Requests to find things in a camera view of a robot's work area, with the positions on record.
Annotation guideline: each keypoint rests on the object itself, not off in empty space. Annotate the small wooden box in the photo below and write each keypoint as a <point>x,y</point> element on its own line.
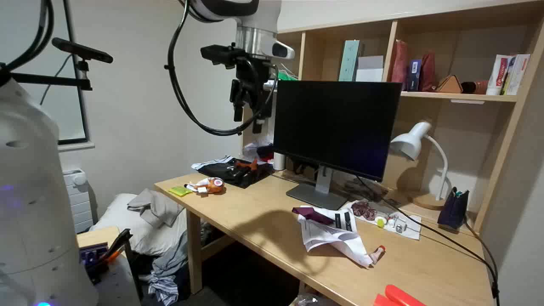
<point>93,238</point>

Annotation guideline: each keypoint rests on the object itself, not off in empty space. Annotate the white radiator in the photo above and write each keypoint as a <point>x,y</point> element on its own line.
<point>78,197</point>

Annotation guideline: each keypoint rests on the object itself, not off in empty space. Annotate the brown triangular object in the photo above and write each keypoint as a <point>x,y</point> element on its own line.
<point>448,85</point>

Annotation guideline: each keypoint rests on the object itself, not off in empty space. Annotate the white red printed box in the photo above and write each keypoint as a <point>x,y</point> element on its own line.
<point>496,73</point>

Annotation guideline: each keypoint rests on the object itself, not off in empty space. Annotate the white bedding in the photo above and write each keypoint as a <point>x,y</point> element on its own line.
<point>120,223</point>

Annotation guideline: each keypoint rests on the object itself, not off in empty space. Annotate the grey clothes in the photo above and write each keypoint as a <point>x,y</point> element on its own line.
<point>154,206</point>

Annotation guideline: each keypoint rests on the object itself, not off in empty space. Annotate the orange fox plush toy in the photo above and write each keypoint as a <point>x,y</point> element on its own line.
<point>207,185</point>

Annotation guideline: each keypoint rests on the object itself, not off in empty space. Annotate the small green object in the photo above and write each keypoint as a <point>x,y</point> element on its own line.
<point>283,73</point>

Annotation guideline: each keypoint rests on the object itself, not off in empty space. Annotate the black orange tool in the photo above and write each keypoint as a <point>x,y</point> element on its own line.
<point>115,245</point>

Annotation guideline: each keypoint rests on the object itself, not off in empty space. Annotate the black plastic bag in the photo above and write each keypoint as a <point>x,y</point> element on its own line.
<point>231,172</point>

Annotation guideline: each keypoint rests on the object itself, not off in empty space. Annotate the red plastic object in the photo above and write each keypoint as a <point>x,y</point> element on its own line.
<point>399,296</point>

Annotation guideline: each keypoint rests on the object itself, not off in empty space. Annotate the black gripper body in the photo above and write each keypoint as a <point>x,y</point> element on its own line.
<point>251,76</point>

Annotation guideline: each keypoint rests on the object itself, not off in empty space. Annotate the orange plastic bag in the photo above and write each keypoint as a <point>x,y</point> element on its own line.
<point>251,165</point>

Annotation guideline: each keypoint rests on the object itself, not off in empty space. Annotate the green sticky note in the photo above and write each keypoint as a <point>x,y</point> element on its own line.
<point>180,190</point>

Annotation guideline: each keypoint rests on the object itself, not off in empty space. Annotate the red bag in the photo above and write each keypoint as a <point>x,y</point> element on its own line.
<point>399,61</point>

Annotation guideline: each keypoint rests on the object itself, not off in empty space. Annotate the small red white tube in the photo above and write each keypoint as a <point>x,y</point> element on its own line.
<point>377,253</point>

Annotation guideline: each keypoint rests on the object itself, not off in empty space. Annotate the black computer monitor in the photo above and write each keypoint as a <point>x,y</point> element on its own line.
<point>333,124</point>

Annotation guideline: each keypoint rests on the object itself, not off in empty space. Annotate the black camera on stand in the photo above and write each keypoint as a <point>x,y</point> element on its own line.
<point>78,49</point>

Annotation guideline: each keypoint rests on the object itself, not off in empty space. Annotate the black framed window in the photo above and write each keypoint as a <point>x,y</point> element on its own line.
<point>64,112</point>

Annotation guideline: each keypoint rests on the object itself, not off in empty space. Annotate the white cloth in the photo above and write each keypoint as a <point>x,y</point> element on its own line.
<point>331,238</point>

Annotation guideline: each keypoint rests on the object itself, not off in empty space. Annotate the printed flat packet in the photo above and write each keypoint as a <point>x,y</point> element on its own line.
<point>396,223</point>

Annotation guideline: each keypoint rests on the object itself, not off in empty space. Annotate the dark navy pouch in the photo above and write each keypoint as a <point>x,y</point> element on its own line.
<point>452,209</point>

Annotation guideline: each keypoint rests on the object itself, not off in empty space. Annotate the white desk lamp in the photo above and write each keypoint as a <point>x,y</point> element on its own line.
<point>409,139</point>

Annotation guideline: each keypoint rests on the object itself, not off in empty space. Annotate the purple box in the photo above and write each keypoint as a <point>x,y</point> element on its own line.
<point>413,75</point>

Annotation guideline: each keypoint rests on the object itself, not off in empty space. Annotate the wooden shelf unit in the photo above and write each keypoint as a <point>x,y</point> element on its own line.
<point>459,97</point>

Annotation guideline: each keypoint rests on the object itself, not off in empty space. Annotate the dark red pouch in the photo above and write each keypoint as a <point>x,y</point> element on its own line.
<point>428,70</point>

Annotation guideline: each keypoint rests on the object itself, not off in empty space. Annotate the teal book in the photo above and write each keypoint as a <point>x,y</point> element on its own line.
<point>348,61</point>

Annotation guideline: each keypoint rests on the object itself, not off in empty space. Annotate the white carton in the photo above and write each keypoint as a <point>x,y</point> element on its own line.
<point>518,73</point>

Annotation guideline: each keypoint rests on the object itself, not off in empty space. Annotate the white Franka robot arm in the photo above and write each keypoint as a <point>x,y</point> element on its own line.
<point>34,197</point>

